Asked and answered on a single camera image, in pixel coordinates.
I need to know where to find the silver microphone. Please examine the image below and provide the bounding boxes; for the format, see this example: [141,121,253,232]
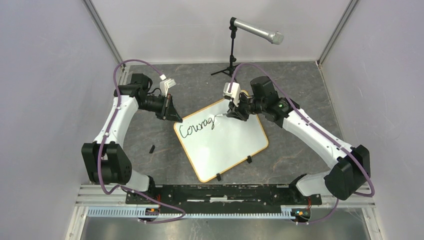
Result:
[229,17,284,45]

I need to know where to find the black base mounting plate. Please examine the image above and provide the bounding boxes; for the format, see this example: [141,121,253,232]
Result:
[146,184,322,214]

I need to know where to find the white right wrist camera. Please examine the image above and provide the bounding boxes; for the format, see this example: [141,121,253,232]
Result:
[223,82,241,107]

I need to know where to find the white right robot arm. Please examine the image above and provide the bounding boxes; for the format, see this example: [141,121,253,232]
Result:
[223,76,371,204]

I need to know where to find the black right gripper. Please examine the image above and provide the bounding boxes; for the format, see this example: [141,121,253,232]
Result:
[227,91,266,122]

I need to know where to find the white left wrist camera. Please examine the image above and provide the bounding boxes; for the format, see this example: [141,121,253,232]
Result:
[159,74,176,97]

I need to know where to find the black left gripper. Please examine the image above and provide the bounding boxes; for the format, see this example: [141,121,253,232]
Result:
[138,93,183,123]

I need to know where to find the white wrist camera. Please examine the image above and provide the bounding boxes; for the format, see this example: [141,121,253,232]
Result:
[159,74,176,97]
[223,82,241,107]

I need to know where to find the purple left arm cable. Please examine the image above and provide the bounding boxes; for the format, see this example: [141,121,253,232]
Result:
[97,59,187,225]

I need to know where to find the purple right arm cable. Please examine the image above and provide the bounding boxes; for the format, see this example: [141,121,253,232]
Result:
[228,62,376,226]

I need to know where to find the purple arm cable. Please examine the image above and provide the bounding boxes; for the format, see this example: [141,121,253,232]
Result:
[228,62,376,226]
[97,59,187,225]

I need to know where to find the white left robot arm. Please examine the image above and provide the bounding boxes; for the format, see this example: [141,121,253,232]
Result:
[81,73,183,204]

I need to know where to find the black microphone tripod stand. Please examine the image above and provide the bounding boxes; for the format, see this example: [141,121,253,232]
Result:
[210,24,238,78]

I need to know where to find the black marker cap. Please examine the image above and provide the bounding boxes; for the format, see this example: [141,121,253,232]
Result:
[149,145,156,154]

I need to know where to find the yellow framed whiteboard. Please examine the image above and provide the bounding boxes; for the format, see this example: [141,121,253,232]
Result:
[173,99,269,183]

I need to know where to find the white slotted cable duct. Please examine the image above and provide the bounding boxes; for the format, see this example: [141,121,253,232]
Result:
[87,206,295,220]

